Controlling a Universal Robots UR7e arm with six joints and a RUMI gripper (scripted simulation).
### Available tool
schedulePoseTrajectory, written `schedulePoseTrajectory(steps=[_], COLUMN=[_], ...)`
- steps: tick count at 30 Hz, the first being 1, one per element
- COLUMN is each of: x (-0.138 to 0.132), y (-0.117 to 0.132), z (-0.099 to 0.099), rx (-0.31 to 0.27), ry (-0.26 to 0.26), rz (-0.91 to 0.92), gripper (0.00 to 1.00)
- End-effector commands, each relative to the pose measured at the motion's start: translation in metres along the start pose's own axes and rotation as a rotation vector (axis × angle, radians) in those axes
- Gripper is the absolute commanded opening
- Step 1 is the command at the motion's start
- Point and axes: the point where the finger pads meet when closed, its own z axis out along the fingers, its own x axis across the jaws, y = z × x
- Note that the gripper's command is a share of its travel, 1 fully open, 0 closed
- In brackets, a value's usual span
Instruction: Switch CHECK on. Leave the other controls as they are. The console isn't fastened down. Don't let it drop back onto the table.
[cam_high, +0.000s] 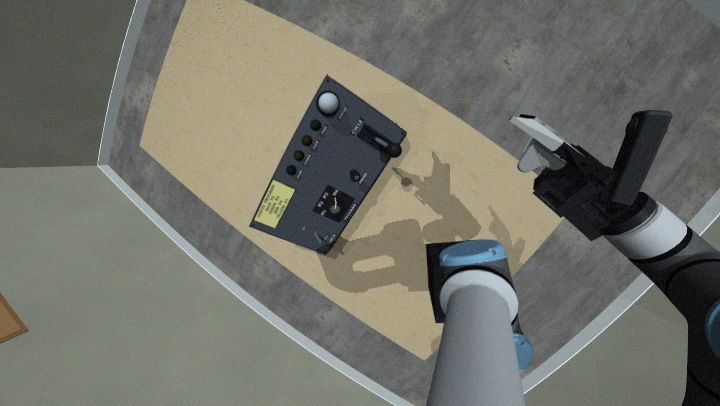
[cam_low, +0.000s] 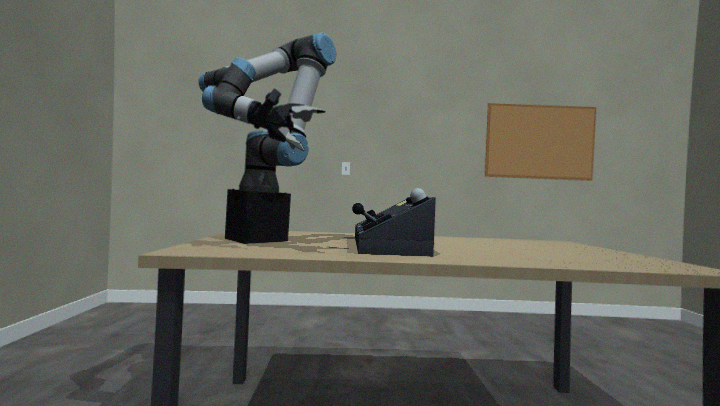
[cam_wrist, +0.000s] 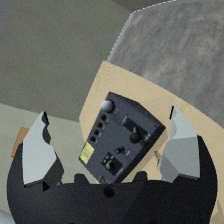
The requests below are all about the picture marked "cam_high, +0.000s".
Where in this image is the dark grey control panel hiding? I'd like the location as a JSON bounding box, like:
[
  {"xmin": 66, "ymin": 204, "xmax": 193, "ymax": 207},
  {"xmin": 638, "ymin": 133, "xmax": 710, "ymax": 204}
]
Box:
[{"xmin": 249, "ymin": 75, "xmax": 407, "ymax": 255}]

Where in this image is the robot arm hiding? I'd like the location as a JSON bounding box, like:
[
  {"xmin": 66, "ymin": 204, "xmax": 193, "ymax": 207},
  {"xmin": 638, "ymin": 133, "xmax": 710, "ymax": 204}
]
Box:
[{"xmin": 426, "ymin": 110, "xmax": 720, "ymax": 406}]

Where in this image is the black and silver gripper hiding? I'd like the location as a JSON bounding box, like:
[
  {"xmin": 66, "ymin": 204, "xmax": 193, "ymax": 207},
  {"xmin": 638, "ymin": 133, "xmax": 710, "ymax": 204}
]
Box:
[{"xmin": 509, "ymin": 114, "xmax": 656, "ymax": 241}]

